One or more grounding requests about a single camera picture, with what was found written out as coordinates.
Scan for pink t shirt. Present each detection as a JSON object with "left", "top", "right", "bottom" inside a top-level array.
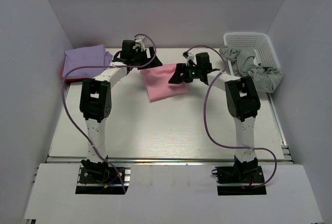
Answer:
[{"left": 141, "top": 63, "right": 188, "bottom": 102}]

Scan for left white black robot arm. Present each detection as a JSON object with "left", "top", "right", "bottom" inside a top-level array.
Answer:
[{"left": 79, "top": 36, "right": 162, "bottom": 163}]

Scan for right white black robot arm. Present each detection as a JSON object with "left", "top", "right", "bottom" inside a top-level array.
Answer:
[{"left": 168, "top": 51, "right": 260, "bottom": 173}]

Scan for folded purple t shirt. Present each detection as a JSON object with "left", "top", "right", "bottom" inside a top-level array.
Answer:
[{"left": 64, "top": 45, "right": 113, "bottom": 78}]

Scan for white plastic basket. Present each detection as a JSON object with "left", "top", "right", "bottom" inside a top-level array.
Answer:
[{"left": 223, "top": 32, "right": 280, "bottom": 69}]

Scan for grey crumpled t shirt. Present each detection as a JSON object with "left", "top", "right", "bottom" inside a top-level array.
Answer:
[{"left": 219, "top": 45, "right": 283, "bottom": 93}]

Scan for folded red t shirt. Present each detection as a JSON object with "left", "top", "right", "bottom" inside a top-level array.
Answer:
[{"left": 62, "top": 67, "right": 86, "bottom": 81}]

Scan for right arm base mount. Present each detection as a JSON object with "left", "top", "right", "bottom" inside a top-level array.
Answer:
[{"left": 211, "top": 163, "right": 267, "bottom": 196}]

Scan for aluminium table rail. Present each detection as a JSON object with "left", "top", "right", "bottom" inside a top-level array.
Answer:
[{"left": 47, "top": 77, "right": 292, "bottom": 162}]

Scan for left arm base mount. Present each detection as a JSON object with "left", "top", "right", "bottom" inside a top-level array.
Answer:
[{"left": 75, "top": 159, "right": 130, "bottom": 195}]

